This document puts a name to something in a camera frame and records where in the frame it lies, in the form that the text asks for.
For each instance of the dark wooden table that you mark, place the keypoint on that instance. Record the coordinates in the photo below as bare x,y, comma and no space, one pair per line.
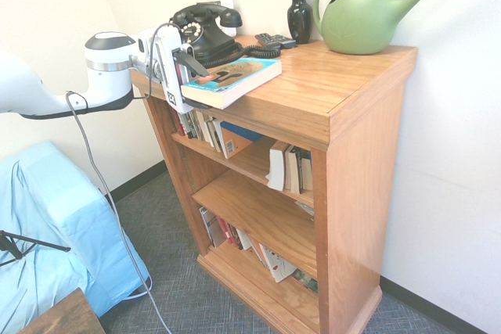
62,318

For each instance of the maroon book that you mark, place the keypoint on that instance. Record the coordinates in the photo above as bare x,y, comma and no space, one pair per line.
176,123

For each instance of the grey white booklet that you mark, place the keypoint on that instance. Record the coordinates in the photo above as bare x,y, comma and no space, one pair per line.
307,209

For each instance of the black tripod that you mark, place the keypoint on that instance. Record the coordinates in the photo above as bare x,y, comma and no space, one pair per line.
8,247

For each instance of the thin paperback book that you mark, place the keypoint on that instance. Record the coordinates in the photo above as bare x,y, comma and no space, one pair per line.
258,252

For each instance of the white slim book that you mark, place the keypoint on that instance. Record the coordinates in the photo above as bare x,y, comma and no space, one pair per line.
216,134

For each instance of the brown cream book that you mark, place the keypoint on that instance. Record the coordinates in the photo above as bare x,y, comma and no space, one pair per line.
291,169

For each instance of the cream book with blue top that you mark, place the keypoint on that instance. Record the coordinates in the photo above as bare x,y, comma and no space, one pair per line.
308,171

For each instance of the green watering can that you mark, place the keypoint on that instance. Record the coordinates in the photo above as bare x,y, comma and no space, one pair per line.
352,21

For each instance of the white book with red figures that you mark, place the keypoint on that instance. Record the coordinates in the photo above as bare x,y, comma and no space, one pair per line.
280,265

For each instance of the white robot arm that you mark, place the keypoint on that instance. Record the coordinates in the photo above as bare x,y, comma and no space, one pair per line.
105,72

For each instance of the teal paperback book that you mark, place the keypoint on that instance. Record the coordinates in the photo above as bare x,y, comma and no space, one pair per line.
242,76

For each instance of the camouflage pattern book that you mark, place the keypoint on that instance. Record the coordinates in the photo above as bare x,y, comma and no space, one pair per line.
305,281

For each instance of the thick white paperback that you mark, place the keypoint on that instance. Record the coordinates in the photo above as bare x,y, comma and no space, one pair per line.
277,167

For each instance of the dark thin book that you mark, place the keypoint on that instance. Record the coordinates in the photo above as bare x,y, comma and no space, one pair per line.
300,171

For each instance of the wooden bookshelf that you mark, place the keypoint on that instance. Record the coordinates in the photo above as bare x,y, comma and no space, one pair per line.
352,193

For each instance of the light blue covered couch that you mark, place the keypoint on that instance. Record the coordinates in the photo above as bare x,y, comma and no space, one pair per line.
47,209

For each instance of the large grey book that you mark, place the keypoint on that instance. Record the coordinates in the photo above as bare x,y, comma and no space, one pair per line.
211,228

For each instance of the black wall baseboard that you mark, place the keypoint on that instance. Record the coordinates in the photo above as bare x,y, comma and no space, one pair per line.
430,302
133,181

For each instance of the orange book with barcode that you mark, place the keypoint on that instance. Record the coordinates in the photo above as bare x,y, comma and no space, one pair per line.
235,145

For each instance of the black remote control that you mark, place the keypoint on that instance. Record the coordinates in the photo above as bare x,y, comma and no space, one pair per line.
266,38
285,41

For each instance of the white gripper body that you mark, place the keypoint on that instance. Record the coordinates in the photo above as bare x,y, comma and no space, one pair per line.
170,76

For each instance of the orange brown book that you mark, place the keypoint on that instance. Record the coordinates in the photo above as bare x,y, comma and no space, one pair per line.
234,238

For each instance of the black vase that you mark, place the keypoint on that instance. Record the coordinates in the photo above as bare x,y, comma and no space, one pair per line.
299,17

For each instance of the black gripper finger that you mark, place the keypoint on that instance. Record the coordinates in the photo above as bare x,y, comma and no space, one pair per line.
197,105
192,63

